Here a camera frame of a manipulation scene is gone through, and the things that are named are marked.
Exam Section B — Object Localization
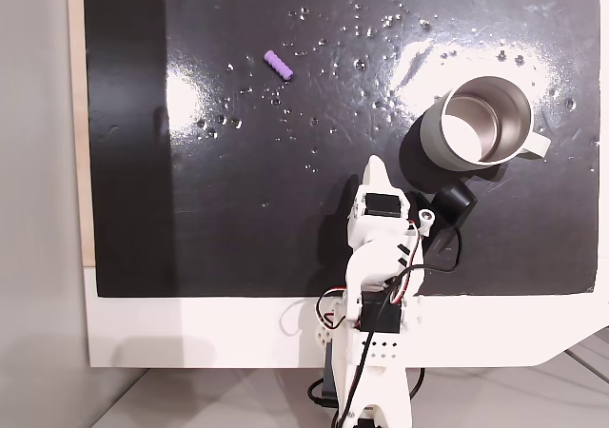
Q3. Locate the black camera box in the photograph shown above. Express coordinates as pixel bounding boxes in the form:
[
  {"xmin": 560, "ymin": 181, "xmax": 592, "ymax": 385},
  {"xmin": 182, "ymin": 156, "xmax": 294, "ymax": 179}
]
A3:
[{"xmin": 414, "ymin": 179, "xmax": 479, "ymax": 259}]

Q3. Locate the red white servo wire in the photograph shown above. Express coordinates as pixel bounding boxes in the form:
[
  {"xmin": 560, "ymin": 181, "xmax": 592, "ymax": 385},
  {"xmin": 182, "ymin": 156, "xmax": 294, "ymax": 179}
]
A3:
[{"xmin": 314, "ymin": 221, "xmax": 425, "ymax": 330}]

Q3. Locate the purple ribbed pen grip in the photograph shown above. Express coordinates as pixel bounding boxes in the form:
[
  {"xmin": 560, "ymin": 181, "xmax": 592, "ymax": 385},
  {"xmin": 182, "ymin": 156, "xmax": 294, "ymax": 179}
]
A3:
[{"xmin": 264, "ymin": 49, "xmax": 294, "ymax": 81}]

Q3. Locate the black cable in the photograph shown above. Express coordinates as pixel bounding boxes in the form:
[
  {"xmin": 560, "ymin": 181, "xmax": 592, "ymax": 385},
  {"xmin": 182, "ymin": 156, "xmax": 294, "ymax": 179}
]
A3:
[{"xmin": 306, "ymin": 246, "xmax": 461, "ymax": 428}]

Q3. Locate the black table mat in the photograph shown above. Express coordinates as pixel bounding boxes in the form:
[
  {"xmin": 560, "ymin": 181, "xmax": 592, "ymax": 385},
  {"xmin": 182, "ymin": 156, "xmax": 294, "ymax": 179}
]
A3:
[{"xmin": 83, "ymin": 0, "xmax": 601, "ymax": 299}]

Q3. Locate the pale green steel mug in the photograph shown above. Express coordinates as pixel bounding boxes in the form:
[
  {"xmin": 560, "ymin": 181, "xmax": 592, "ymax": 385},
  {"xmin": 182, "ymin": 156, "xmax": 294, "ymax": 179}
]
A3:
[{"xmin": 418, "ymin": 75, "xmax": 552, "ymax": 173}]

